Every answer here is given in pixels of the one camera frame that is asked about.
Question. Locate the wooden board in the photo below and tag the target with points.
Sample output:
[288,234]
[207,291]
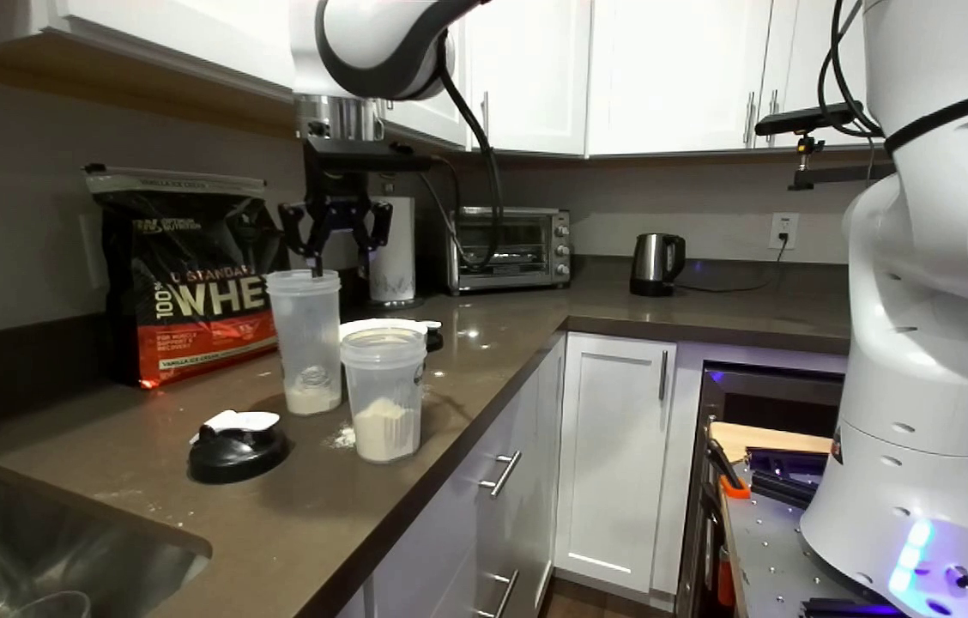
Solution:
[770,437]

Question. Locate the stainless steel sink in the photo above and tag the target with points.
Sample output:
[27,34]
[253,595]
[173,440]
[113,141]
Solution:
[58,551]

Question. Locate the small black lid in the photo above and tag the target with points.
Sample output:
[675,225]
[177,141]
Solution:
[435,336]

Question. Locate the black camera on mount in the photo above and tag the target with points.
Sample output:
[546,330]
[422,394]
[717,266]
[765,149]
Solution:
[810,113]

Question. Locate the white perforated robot table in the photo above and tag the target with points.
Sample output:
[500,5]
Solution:
[776,559]

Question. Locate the dark undercounter appliance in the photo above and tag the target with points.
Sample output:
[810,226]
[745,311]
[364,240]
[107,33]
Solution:
[776,394]

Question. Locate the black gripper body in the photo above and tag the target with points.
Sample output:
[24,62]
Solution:
[343,199]

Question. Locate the steel electric kettle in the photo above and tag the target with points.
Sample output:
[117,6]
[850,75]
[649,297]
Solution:
[658,260]

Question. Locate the black metal rail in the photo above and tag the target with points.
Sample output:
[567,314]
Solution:
[786,476]

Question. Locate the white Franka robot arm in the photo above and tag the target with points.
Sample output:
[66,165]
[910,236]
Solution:
[931,343]

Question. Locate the white paper towel roll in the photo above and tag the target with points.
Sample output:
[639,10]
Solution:
[395,267]

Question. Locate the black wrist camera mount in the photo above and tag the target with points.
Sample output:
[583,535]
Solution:
[348,156]

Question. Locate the silver toaster oven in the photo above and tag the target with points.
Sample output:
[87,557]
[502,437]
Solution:
[510,244]

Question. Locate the black shaker lid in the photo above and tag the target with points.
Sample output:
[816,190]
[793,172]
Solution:
[237,452]

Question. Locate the white base cabinet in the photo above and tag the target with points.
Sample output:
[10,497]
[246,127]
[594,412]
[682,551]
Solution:
[617,480]

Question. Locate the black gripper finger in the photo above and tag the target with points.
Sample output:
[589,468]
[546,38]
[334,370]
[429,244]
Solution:
[301,226]
[377,225]

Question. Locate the taller clear plastic cup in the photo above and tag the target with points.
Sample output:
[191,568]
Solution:
[303,343]

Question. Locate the shorter clear plastic cup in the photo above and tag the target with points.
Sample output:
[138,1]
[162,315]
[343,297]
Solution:
[383,394]

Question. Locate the white wall outlet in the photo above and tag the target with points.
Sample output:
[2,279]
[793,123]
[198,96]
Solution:
[783,226]

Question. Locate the black whey protein bag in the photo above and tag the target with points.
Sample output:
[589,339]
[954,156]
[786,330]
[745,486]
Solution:
[194,286]

